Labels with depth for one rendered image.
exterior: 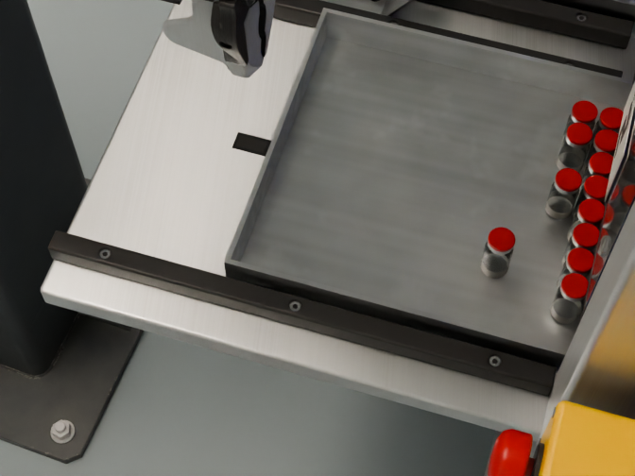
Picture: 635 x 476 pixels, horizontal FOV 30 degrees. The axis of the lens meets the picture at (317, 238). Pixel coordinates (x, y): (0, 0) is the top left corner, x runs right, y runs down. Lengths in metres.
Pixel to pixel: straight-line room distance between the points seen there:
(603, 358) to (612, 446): 0.05
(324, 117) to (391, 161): 0.07
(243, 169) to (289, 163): 0.04
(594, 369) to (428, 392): 0.19
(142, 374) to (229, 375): 0.14
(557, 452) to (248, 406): 1.14
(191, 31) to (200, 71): 0.31
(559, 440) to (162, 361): 1.21
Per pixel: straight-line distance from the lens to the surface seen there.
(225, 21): 0.68
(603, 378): 0.75
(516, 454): 0.74
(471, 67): 1.04
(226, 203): 0.97
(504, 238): 0.90
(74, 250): 0.94
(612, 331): 0.70
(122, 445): 1.83
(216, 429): 1.83
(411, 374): 0.90
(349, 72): 1.04
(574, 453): 0.73
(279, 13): 1.07
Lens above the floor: 1.71
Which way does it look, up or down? 61 degrees down
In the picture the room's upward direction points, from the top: straight up
